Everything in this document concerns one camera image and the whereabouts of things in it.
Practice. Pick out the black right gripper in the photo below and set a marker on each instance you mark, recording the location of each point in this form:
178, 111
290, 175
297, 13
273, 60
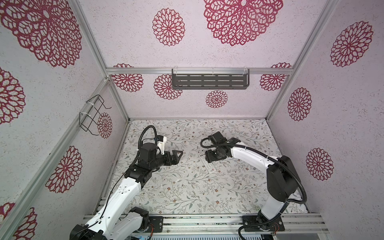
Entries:
212, 154

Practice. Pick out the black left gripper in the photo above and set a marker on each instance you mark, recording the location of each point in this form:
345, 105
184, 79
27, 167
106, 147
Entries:
171, 157

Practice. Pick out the white remote control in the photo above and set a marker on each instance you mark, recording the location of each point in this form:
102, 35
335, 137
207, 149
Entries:
209, 166

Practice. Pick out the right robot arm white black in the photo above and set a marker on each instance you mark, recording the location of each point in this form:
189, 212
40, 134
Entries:
283, 183

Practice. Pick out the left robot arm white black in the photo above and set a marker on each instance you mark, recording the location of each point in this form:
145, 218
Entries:
120, 201

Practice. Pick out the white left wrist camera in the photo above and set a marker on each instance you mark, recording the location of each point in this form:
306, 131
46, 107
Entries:
161, 142

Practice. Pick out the dark metal wall shelf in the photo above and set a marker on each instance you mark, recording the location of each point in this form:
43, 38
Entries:
213, 81

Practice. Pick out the black wire wall basket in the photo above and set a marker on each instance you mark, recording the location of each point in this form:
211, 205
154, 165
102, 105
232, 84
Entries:
89, 117

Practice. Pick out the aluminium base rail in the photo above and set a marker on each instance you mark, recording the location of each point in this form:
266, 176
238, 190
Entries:
223, 224

